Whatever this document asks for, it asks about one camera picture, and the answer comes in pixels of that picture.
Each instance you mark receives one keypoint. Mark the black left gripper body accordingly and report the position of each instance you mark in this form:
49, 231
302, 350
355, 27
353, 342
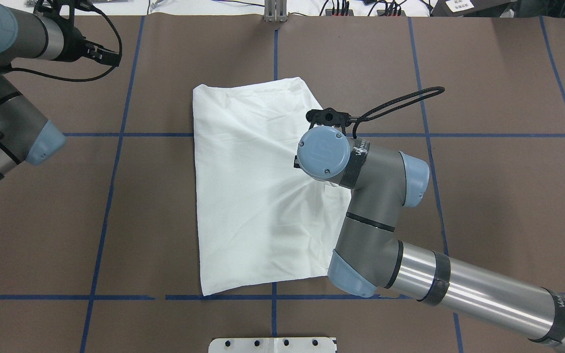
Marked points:
73, 49

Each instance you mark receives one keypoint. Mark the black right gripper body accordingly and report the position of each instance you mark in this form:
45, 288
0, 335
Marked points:
295, 162

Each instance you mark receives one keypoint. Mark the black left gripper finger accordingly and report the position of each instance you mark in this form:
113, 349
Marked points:
112, 60
93, 49

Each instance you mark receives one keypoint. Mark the white long-sleeve printed shirt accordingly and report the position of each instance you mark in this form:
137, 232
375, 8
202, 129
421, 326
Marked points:
259, 219

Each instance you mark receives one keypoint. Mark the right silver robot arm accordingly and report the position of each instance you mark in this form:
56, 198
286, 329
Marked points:
471, 223

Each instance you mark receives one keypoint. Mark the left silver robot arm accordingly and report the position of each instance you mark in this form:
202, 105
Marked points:
26, 134

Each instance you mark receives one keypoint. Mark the aluminium frame post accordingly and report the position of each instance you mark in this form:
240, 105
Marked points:
275, 11

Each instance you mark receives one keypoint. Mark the white central pedestal column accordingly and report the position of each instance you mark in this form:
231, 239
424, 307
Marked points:
274, 345

